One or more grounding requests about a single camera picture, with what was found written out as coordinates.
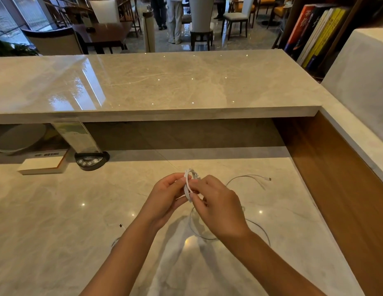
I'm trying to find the person's left hand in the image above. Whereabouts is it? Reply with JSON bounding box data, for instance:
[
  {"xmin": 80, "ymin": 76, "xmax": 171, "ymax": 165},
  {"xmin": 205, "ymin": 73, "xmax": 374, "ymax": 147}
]
[{"xmin": 138, "ymin": 172, "xmax": 192, "ymax": 232}]

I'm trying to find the yellow book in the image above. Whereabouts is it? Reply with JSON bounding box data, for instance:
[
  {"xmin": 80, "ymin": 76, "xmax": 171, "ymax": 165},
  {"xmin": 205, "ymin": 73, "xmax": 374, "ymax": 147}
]
[{"xmin": 302, "ymin": 7, "xmax": 350, "ymax": 69}]

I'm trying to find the white cylinder post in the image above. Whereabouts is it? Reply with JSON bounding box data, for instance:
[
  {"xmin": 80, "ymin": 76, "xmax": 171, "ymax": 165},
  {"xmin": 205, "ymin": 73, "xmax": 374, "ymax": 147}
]
[{"xmin": 143, "ymin": 5, "xmax": 156, "ymax": 53}]

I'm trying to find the white charging cable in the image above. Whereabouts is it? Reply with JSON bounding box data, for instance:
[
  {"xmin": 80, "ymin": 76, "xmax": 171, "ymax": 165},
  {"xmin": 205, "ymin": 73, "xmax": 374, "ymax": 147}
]
[{"xmin": 183, "ymin": 168, "xmax": 272, "ymax": 247}]

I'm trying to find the person's right hand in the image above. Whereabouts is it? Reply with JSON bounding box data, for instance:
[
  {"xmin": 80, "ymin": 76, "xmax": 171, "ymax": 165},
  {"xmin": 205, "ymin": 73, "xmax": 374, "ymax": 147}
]
[{"xmin": 188, "ymin": 175, "xmax": 253, "ymax": 243}]

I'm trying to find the white flat box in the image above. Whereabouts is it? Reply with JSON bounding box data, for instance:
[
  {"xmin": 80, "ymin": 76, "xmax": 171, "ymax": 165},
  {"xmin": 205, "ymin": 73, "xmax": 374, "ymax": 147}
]
[{"xmin": 17, "ymin": 150, "xmax": 70, "ymax": 176}]

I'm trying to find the dark wooden bookshelf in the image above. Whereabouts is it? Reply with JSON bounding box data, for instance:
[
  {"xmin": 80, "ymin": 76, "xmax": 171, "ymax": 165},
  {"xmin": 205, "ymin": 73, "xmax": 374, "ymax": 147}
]
[{"xmin": 272, "ymin": 0, "xmax": 383, "ymax": 83}]

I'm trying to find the round white disc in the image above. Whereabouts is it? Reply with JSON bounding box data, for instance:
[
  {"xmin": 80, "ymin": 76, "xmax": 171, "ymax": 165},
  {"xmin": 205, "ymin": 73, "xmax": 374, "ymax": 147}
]
[{"xmin": 0, "ymin": 123, "xmax": 47, "ymax": 155}]

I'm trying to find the red book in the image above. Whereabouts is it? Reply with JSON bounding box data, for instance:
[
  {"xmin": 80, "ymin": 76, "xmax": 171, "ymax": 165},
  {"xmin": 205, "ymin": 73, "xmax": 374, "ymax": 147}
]
[{"xmin": 283, "ymin": 4, "xmax": 317, "ymax": 55}]

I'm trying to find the orange cushioned chair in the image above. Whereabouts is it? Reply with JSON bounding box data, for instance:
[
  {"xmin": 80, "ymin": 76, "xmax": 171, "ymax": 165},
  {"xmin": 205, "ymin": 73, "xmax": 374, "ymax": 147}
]
[
  {"xmin": 267, "ymin": 3, "xmax": 293, "ymax": 29},
  {"xmin": 256, "ymin": 0, "xmax": 277, "ymax": 19}
]

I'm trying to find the white high-back chair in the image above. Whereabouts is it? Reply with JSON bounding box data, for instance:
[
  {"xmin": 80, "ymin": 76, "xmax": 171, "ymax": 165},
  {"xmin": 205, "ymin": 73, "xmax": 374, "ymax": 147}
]
[
  {"xmin": 188, "ymin": 0, "xmax": 215, "ymax": 52},
  {"xmin": 87, "ymin": 0, "xmax": 121, "ymax": 25}
]

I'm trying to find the beige dark-rimmed armchair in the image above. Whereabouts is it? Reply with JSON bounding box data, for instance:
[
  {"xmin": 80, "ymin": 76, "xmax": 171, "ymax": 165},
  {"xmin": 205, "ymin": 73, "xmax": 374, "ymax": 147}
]
[{"xmin": 21, "ymin": 27, "xmax": 89, "ymax": 56}]

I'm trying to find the dark wooden frame chair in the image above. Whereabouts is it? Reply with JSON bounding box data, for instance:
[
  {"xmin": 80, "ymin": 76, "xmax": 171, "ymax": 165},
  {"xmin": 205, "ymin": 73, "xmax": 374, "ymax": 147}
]
[{"xmin": 117, "ymin": 0, "xmax": 142, "ymax": 38}]

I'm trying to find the green plant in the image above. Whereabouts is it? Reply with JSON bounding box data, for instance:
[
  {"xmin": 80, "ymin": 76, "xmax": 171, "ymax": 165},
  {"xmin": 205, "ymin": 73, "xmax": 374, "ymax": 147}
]
[{"xmin": 0, "ymin": 12, "xmax": 40, "ymax": 57}]

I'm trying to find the black round button device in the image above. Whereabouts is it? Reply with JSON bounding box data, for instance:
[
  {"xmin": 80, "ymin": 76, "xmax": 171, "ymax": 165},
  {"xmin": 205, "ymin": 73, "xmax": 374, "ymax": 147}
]
[{"xmin": 74, "ymin": 151, "xmax": 111, "ymax": 172}]

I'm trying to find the person's right forearm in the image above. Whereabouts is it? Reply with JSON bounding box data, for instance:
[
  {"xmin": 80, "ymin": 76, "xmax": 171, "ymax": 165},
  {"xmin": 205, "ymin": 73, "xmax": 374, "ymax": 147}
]
[{"xmin": 224, "ymin": 229, "xmax": 327, "ymax": 296}]

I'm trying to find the dark wooden table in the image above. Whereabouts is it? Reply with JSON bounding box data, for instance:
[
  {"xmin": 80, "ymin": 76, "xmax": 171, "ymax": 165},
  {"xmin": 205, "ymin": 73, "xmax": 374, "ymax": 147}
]
[{"xmin": 72, "ymin": 21, "xmax": 134, "ymax": 55}]

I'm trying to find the white book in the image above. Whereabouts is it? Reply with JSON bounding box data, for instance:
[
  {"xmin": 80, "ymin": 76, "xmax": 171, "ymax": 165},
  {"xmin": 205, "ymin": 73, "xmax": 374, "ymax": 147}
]
[{"xmin": 296, "ymin": 8, "xmax": 335, "ymax": 66}]

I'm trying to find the grey cushioned dining chair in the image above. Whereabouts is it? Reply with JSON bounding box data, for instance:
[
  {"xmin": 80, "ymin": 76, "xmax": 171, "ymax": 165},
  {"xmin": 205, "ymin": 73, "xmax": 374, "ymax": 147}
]
[{"xmin": 222, "ymin": 0, "xmax": 257, "ymax": 40}]

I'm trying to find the black book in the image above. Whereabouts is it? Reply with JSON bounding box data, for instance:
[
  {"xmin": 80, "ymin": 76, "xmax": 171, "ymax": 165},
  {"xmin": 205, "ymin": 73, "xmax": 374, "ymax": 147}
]
[{"xmin": 291, "ymin": 3, "xmax": 337, "ymax": 61}]

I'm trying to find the person's left forearm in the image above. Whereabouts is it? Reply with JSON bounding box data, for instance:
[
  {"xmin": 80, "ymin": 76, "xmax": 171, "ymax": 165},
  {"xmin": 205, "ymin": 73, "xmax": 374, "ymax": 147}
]
[{"xmin": 80, "ymin": 213, "xmax": 158, "ymax": 296}]

